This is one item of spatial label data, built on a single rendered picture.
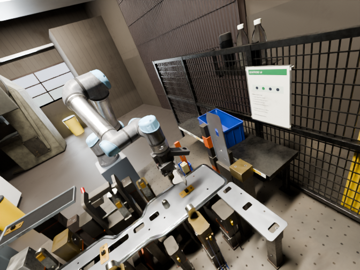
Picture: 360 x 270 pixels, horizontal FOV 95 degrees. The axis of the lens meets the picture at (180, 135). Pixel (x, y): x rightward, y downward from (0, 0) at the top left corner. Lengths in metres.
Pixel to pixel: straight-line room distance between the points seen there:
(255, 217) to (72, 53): 5.85
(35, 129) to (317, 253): 5.76
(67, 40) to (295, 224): 6.05
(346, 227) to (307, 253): 0.23
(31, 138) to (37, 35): 3.19
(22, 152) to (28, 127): 0.72
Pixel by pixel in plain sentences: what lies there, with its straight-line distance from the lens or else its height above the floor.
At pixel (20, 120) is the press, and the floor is 1.25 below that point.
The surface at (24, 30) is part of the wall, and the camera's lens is 7.29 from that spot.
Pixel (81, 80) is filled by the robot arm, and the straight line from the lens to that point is 0.97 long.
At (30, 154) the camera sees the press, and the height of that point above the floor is 0.39.
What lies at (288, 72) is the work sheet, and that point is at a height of 1.42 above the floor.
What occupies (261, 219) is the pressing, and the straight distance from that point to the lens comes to 0.79.
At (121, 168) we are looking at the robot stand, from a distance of 1.30.
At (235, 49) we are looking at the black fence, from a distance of 0.97.
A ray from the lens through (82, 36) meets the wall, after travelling 6.16.
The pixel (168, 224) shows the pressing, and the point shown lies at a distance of 0.87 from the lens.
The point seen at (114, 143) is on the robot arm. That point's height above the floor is 1.43.
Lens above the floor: 1.69
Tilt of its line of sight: 30 degrees down
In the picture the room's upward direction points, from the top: 22 degrees counter-clockwise
